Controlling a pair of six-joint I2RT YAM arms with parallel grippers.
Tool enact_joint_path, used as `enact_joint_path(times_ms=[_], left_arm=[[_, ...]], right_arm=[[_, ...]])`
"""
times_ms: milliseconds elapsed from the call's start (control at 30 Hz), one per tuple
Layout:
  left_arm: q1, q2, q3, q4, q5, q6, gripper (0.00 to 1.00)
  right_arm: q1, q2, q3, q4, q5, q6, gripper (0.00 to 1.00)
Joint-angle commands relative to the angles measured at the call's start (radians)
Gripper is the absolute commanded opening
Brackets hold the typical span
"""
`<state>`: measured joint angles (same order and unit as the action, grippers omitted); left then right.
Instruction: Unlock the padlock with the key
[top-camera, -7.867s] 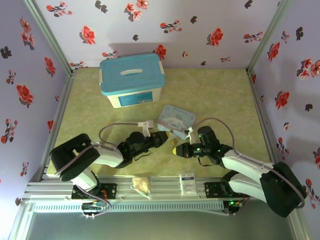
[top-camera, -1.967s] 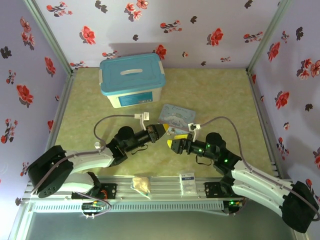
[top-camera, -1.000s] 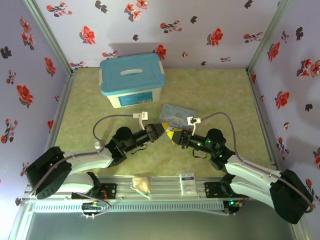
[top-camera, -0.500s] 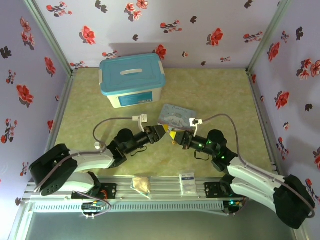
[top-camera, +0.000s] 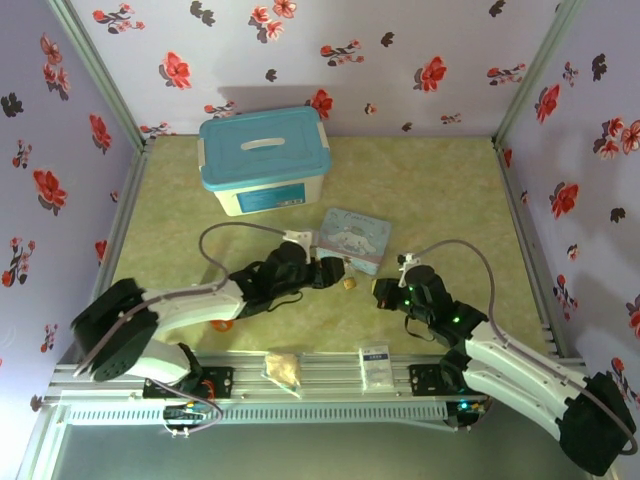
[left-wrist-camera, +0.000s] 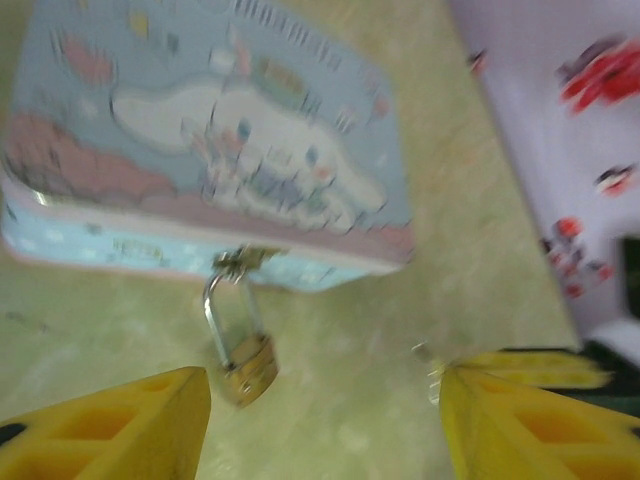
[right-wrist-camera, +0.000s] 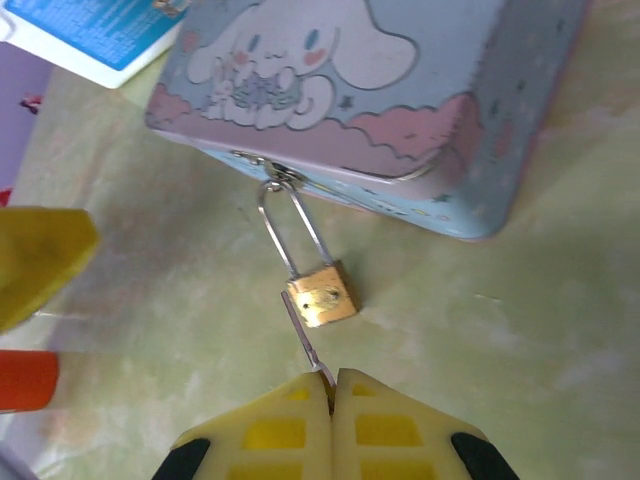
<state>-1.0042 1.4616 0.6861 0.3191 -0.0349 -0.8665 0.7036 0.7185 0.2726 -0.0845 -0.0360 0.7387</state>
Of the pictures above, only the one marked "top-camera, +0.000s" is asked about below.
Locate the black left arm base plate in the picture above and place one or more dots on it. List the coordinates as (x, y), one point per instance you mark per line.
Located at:
(222, 382)

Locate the white packet blue label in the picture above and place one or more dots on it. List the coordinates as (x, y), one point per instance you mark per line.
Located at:
(376, 367)

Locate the clear bag beige contents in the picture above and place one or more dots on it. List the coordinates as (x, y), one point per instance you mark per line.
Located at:
(282, 370)

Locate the orange plastic cup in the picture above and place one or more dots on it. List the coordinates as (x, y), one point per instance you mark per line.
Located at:
(222, 326)

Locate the light blue cartoon tin box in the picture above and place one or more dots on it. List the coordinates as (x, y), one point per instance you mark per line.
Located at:
(357, 232)

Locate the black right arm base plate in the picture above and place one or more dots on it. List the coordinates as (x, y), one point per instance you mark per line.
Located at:
(422, 380)

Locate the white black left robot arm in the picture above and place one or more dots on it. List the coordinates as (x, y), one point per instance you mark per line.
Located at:
(200, 305)

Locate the aluminium frame post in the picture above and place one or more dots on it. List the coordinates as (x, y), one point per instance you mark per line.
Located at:
(42, 445)
(536, 75)
(104, 75)

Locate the aluminium mounting beam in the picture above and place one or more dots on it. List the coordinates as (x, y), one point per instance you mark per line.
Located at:
(330, 376)

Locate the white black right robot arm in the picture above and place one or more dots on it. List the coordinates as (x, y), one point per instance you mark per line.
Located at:
(525, 385)

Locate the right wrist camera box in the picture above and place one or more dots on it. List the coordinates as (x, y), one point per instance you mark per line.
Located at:
(407, 261)

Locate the white storage box blue lid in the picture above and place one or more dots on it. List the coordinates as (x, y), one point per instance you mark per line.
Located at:
(260, 145)

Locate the aluminium table edge rail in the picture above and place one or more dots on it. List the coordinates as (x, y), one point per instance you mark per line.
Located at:
(529, 250)
(125, 215)

